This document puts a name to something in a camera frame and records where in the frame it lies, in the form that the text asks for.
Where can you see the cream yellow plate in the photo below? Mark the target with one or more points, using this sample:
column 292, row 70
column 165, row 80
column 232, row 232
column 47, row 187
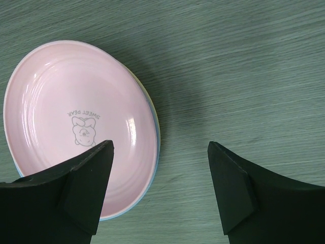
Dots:
column 144, row 91

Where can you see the pink plate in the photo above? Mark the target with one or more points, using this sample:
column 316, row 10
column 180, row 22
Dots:
column 81, row 127

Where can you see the blue plate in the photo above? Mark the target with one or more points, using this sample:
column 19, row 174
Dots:
column 155, row 152

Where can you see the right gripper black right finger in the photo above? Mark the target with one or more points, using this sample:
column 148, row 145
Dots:
column 257, row 205

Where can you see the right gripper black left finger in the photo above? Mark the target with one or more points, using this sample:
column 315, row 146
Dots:
column 61, row 204

